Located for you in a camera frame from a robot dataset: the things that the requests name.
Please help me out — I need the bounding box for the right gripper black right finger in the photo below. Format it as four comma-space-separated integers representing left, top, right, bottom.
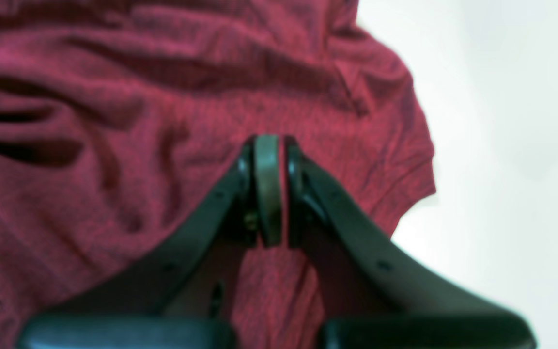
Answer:
285, 137, 537, 349

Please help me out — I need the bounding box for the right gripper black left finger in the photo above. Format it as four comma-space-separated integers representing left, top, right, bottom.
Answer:
17, 134, 282, 349

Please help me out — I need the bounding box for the dark red t-shirt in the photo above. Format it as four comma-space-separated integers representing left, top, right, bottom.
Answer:
0, 0, 436, 349

